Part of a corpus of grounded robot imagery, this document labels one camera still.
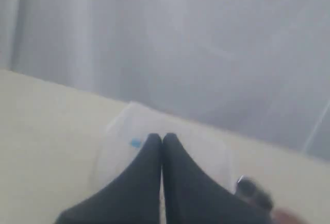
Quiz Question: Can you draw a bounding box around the stainless steel cup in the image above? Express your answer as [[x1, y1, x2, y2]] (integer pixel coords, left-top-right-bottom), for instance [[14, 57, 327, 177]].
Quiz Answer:
[[235, 176, 274, 212]]

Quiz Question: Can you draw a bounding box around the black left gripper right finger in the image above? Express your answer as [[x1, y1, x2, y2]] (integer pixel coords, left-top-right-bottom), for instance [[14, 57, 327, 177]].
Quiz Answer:
[[162, 133, 273, 224]]

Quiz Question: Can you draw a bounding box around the white perforated plastic basket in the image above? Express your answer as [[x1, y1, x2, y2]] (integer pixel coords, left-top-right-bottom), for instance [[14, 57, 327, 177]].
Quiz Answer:
[[92, 102, 235, 192]]

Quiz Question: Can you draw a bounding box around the blue snack packet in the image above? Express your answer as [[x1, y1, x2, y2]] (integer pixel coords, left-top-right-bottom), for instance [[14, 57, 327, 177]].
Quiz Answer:
[[130, 139, 143, 148]]

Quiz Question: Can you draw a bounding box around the brown round wooden plate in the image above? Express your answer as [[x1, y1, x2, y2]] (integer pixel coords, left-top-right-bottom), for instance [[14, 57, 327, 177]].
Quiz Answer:
[[271, 208, 308, 224]]

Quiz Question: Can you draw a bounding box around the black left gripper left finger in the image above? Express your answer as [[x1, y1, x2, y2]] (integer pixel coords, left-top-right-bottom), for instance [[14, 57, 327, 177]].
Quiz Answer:
[[56, 133, 162, 223]]

